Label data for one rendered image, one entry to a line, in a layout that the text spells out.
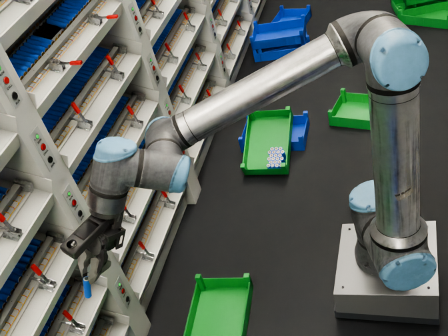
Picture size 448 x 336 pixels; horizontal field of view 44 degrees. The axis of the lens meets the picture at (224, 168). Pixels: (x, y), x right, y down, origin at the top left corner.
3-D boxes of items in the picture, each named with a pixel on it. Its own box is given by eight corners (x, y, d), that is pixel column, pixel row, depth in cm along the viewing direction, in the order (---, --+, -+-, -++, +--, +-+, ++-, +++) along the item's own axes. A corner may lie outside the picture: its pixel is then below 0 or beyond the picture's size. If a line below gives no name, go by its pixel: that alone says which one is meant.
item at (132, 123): (157, 111, 213) (160, 81, 203) (95, 229, 170) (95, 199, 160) (107, 97, 214) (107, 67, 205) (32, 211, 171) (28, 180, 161)
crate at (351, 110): (405, 106, 262) (404, 92, 257) (393, 133, 249) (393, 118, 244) (343, 101, 276) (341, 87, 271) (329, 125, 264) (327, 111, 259)
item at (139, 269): (186, 188, 238) (189, 165, 228) (138, 307, 195) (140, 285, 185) (141, 175, 239) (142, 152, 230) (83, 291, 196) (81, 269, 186)
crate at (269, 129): (289, 174, 244) (285, 166, 238) (245, 175, 251) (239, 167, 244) (293, 115, 257) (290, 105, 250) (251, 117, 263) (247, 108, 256)
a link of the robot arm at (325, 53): (377, -13, 132) (135, 121, 144) (397, 5, 121) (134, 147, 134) (393, 28, 138) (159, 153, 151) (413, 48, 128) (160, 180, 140)
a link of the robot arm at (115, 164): (141, 154, 123) (95, 147, 120) (131, 203, 128) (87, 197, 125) (140, 137, 131) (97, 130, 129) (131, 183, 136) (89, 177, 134)
